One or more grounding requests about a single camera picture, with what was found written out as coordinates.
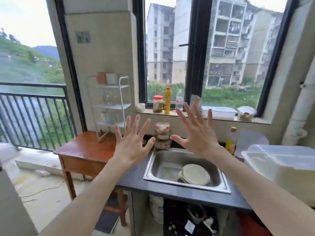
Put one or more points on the person's left hand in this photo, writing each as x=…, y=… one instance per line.
x=133, y=147

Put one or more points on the person's right hand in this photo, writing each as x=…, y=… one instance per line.
x=199, y=137

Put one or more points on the plain white mug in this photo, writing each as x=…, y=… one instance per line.
x=105, y=117

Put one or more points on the white metal shelf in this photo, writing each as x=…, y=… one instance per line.
x=115, y=106

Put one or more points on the wine glass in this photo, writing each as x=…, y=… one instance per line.
x=113, y=98
x=106, y=98

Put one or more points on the white printed ceramic mug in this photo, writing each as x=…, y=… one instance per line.
x=112, y=79

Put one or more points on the pink ceramic mug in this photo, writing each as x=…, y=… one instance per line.
x=101, y=78

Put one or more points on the person's left forearm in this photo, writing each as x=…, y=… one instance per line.
x=83, y=204

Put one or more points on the person's right forearm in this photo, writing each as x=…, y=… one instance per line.
x=265, y=194

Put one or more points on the yellow cooking oil bottle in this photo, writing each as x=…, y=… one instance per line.
x=231, y=142

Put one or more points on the flat white box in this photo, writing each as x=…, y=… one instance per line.
x=221, y=111

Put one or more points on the lidded glass food container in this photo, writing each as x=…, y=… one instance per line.
x=162, y=127

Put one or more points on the stack of pale plates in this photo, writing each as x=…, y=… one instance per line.
x=195, y=174

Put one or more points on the clear bag beige contents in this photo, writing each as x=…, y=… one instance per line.
x=195, y=99

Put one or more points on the beige stone windowsill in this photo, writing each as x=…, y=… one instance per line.
x=157, y=116

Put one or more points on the small white round pot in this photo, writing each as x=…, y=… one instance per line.
x=141, y=107

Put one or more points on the clear plastic water bottle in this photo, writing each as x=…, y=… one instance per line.
x=179, y=101

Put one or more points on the stainless steel sink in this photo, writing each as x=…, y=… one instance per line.
x=167, y=169

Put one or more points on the yellow bottle orange cap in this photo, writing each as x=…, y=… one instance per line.
x=167, y=100

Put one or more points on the red-brown wooden table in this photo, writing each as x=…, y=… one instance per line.
x=83, y=147

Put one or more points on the red-lid plastic jar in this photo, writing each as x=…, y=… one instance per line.
x=158, y=104

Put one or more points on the white plastic board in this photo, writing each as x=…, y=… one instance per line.
x=251, y=140

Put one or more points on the round clear plastic tub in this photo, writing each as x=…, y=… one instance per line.
x=246, y=114

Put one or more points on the white bucket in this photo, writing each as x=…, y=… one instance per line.
x=156, y=208

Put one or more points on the black pot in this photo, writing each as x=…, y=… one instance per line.
x=196, y=213

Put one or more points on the large white plastic box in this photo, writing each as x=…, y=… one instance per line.
x=283, y=169

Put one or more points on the grey apartment building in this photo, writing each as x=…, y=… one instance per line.
x=221, y=46

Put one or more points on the white drainpipe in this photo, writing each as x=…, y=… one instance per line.
x=300, y=108

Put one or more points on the black balcony railing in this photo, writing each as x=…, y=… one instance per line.
x=32, y=115

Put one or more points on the black window frame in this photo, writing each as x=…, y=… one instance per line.
x=197, y=46

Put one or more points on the black door frame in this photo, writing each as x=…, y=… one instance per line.
x=71, y=71

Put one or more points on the teal cartoon wall sticker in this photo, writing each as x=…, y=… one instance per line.
x=83, y=37

